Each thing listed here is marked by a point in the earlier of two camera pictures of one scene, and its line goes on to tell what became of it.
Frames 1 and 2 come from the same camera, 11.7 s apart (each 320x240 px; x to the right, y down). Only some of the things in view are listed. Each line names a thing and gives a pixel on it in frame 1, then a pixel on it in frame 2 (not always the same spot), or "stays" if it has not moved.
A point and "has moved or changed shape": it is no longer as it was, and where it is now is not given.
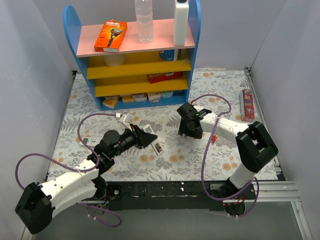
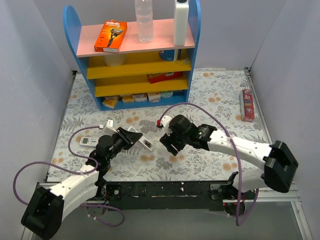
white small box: x=140 y=97 stays
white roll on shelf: x=116 y=60 stays
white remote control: x=156 y=144 has moved or changed shape
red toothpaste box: x=247 y=105 stays
